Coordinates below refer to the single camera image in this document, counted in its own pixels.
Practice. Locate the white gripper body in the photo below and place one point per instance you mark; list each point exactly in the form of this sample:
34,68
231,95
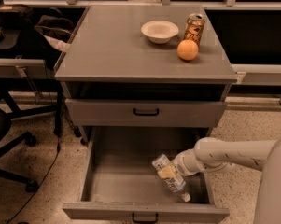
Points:
181,164

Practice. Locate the dark bag on desk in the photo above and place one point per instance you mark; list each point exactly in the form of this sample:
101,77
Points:
14,16

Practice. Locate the grey drawer cabinet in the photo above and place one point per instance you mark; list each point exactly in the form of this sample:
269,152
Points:
110,59

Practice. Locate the closed grey upper drawer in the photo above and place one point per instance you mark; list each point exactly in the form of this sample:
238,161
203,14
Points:
145,113

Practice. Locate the white paper bowl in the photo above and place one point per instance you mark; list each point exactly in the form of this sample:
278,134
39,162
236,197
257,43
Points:
159,32

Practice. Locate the open grey lower drawer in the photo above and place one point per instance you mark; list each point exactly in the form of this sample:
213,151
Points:
120,183

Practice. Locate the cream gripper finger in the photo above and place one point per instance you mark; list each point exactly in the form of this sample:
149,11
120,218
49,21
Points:
167,172

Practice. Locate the orange patterned drink can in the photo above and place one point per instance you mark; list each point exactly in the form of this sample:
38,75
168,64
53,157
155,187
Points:
194,27

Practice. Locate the clear plastic water bottle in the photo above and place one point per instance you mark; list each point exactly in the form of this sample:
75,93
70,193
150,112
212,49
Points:
177,185

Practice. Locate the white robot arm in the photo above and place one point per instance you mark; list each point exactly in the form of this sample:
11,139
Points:
210,155

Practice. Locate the dark backpack with strap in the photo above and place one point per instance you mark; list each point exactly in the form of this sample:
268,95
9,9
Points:
57,31

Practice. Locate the orange fruit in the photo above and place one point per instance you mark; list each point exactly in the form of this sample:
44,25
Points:
187,50

